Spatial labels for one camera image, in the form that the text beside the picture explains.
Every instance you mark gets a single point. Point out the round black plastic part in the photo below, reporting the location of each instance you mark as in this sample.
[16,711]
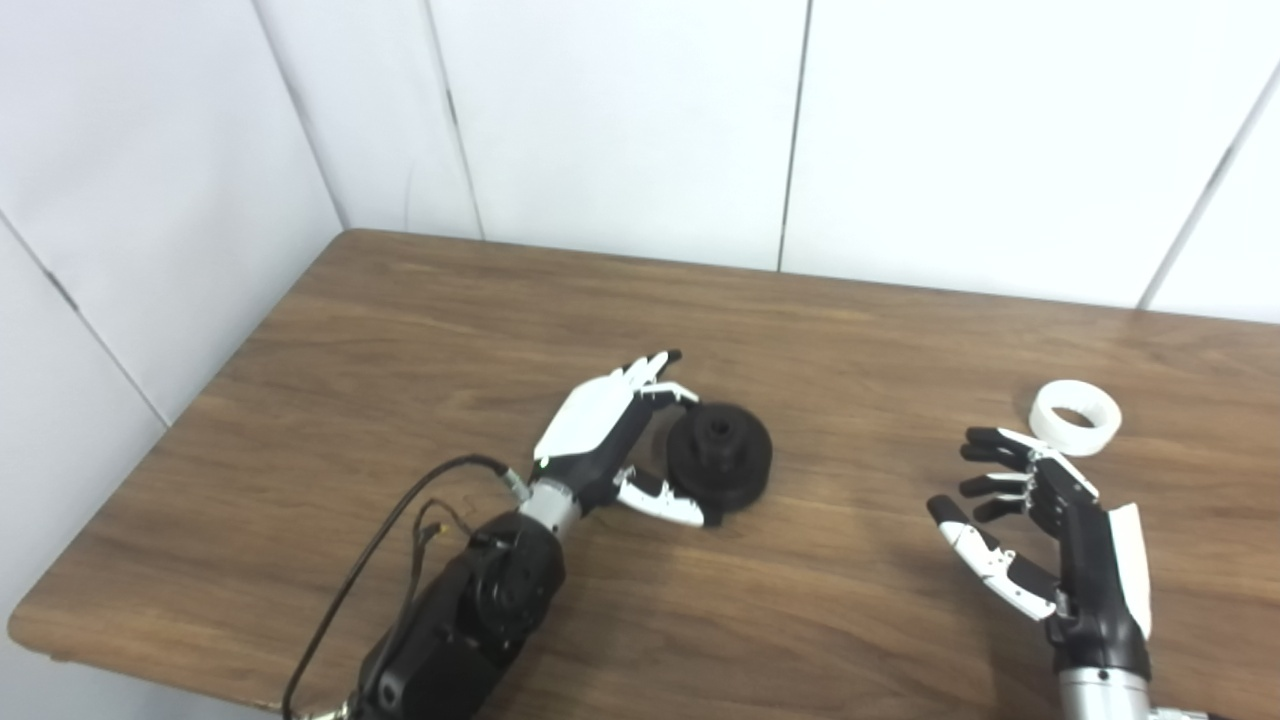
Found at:
[735,470]

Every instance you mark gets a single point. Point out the white and black right hand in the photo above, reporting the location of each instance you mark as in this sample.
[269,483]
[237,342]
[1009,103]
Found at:
[1095,590]

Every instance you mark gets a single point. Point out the white and black left hand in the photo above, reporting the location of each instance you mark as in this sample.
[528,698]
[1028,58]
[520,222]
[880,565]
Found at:
[590,420]

